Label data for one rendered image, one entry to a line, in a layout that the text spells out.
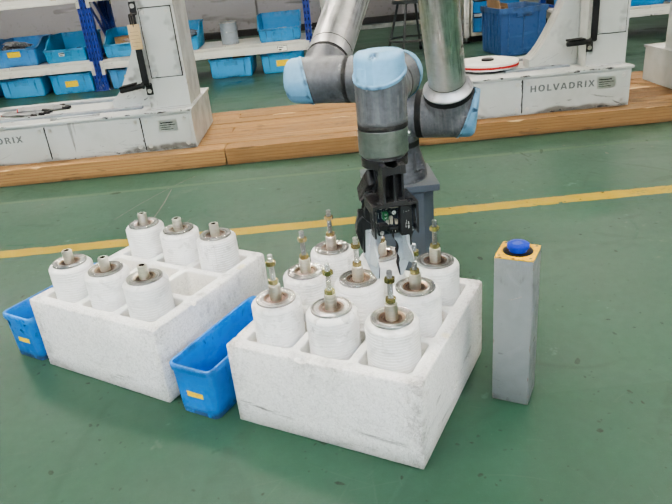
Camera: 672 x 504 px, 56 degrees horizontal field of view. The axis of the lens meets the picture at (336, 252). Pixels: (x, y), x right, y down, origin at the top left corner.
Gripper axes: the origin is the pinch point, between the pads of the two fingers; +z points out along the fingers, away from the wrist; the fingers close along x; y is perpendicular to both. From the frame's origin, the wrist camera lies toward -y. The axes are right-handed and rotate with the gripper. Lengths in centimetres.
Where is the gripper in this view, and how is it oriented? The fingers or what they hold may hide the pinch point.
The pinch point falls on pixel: (387, 267)
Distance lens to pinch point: 106.4
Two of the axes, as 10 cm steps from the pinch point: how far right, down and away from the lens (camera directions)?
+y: 2.0, 3.9, -9.0
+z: 0.9, 9.1, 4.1
